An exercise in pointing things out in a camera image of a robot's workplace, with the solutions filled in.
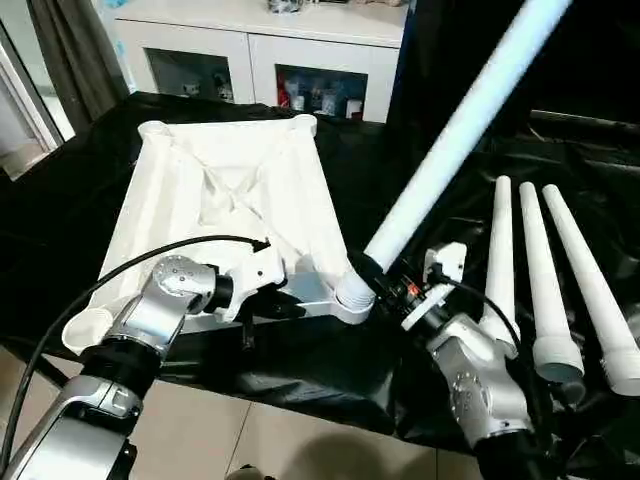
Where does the white plastic table top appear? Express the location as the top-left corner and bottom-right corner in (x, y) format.
(62, 115), (376, 358)

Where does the white plastic table leg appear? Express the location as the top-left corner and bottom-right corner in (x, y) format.
(335, 0), (573, 313)
(541, 184), (640, 398)
(517, 182), (586, 383)
(480, 176), (521, 346)

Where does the black work mat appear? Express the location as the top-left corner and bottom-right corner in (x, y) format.
(0, 90), (640, 471)

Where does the white glass-door cabinet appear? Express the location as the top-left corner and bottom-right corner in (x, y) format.
(100, 0), (411, 126)

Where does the black backdrop cloth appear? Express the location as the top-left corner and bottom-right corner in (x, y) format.
(385, 0), (640, 151)

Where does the grey curtain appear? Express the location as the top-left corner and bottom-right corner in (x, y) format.
(25, 0), (131, 131)

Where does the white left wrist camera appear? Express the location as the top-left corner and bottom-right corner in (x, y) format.
(213, 243), (288, 323)

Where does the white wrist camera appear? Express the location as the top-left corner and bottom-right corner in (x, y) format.
(213, 243), (288, 323)
(400, 242), (469, 332)

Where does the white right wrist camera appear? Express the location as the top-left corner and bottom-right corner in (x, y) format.
(400, 242), (469, 332)

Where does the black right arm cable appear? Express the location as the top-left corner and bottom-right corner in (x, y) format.
(440, 275), (561, 441)

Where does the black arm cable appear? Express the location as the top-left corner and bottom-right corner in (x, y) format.
(0, 235), (271, 471)
(440, 275), (561, 441)

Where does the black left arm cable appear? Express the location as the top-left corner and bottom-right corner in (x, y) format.
(0, 235), (271, 471)

